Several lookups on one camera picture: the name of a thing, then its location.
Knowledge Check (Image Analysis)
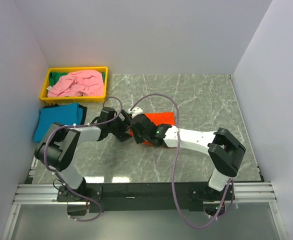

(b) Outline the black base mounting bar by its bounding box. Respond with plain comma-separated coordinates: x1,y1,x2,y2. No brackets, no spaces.
56,182,235,216

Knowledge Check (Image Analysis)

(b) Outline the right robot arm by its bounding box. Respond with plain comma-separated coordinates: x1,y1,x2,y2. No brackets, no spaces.
130,113,246,200

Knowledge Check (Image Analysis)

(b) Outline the pink t-shirt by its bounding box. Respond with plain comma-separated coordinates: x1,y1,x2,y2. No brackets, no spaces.
47,70,104,98

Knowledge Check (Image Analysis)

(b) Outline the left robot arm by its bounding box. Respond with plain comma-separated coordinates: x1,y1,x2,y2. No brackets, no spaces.
34,107,132,201

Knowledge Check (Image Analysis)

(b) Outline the green t-shirt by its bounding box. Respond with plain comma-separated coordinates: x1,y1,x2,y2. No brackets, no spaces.
49,70,106,87

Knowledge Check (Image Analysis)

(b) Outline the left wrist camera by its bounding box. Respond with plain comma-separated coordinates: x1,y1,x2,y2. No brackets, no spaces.
97,107,117,123

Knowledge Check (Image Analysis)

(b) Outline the yellow plastic bin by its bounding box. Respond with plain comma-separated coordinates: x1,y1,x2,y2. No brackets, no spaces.
39,66,109,104

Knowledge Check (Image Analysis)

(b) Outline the orange t-shirt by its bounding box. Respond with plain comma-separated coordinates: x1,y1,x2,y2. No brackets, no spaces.
129,112,175,146

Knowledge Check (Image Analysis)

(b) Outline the folded blue t-shirt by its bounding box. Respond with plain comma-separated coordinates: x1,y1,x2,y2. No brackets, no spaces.
33,104,78,143

